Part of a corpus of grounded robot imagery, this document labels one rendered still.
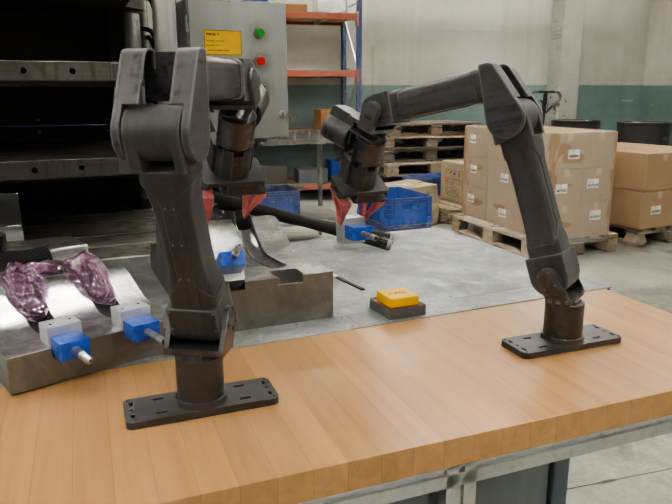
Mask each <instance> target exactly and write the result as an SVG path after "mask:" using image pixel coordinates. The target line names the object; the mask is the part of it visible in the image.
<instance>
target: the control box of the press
mask: <svg viewBox="0 0 672 504"><path fill-rule="evenodd" d="M176 20H177V37H178V48H191V47H203V48H206V55H207V56H211V57H218V58H244V59H250V60H252V61H253V63H254V66H255V68H256V71H257V74H259V75H260V82H261V84H262V85H263V86H264V87H265V88H266V90H267V91H268V94H269V104H268V106H267V108H266V111H265V113H264V115H263V117H262V119H261V121H260V123H259V124H258V125H257V126H256V127H255V134H254V142H255V146H254V150H255V148H256V146H257V145H258V144H263V142H267V139H287V138H288V90H287V42H286V4H285V3H279V2H261V1H242V0H181V1H180V2H178V3H177V4H176Z"/></svg>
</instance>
